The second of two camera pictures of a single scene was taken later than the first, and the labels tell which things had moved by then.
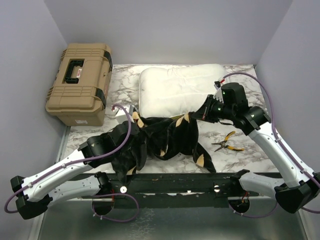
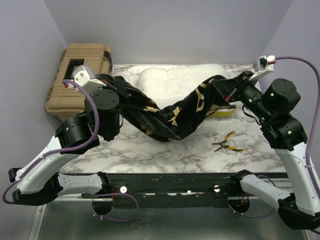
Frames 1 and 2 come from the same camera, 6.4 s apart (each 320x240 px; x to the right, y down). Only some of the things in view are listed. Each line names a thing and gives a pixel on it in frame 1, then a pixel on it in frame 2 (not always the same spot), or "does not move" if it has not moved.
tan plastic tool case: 77,94 does not move
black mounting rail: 166,190 does not move
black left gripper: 136,144 -> 116,86
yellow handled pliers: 222,144 does not move
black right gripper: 204,112 -> 229,88
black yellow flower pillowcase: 165,138 -> 167,124
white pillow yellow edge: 166,91 does not move
